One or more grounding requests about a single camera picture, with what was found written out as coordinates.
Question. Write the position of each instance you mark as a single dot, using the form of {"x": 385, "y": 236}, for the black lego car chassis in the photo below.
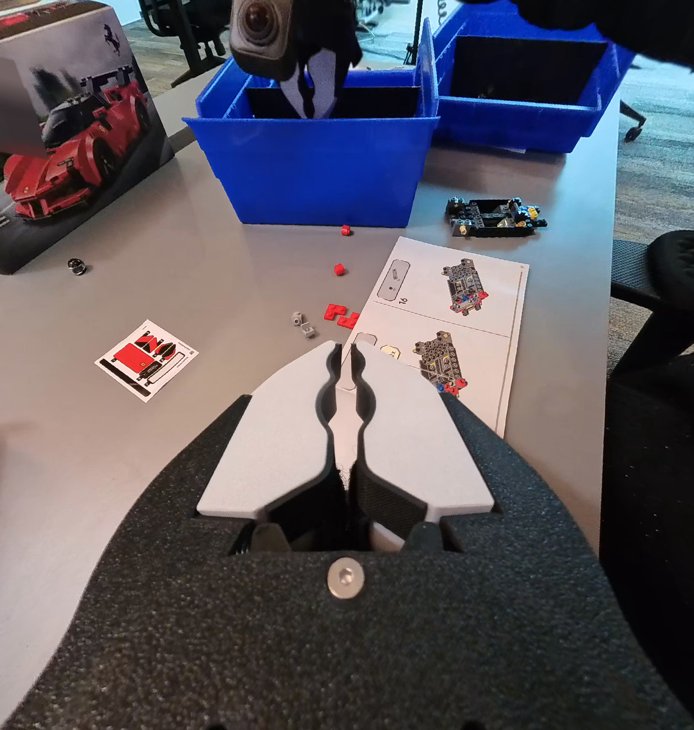
{"x": 484, "y": 219}

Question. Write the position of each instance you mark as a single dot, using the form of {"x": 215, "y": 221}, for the blue plastic bin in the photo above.
{"x": 523, "y": 122}
{"x": 324, "y": 171}

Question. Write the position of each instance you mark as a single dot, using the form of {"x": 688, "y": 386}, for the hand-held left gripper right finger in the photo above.
{"x": 421, "y": 450}

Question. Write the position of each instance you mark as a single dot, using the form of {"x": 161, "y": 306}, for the black chair caster leg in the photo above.
{"x": 633, "y": 120}

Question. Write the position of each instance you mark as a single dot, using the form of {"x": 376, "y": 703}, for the lego instruction booklet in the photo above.
{"x": 495, "y": 319}

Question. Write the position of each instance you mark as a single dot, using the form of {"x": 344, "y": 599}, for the small black round lego piece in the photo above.
{"x": 77, "y": 266}

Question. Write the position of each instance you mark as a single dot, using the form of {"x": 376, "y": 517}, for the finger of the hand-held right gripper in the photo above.
{"x": 326, "y": 85}
{"x": 293, "y": 94}

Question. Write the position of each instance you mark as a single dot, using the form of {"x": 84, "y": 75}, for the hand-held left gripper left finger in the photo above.
{"x": 267, "y": 445}

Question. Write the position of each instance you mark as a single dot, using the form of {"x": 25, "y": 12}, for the red car lego set box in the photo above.
{"x": 73, "y": 142}

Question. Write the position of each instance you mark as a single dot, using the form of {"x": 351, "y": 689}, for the black office chair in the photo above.
{"x": 666, "y": 285}
{"x": 193, "y": 34}

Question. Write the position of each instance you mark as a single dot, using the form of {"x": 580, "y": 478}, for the lego sticker sheet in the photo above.
{"x": 147, "y": 359}

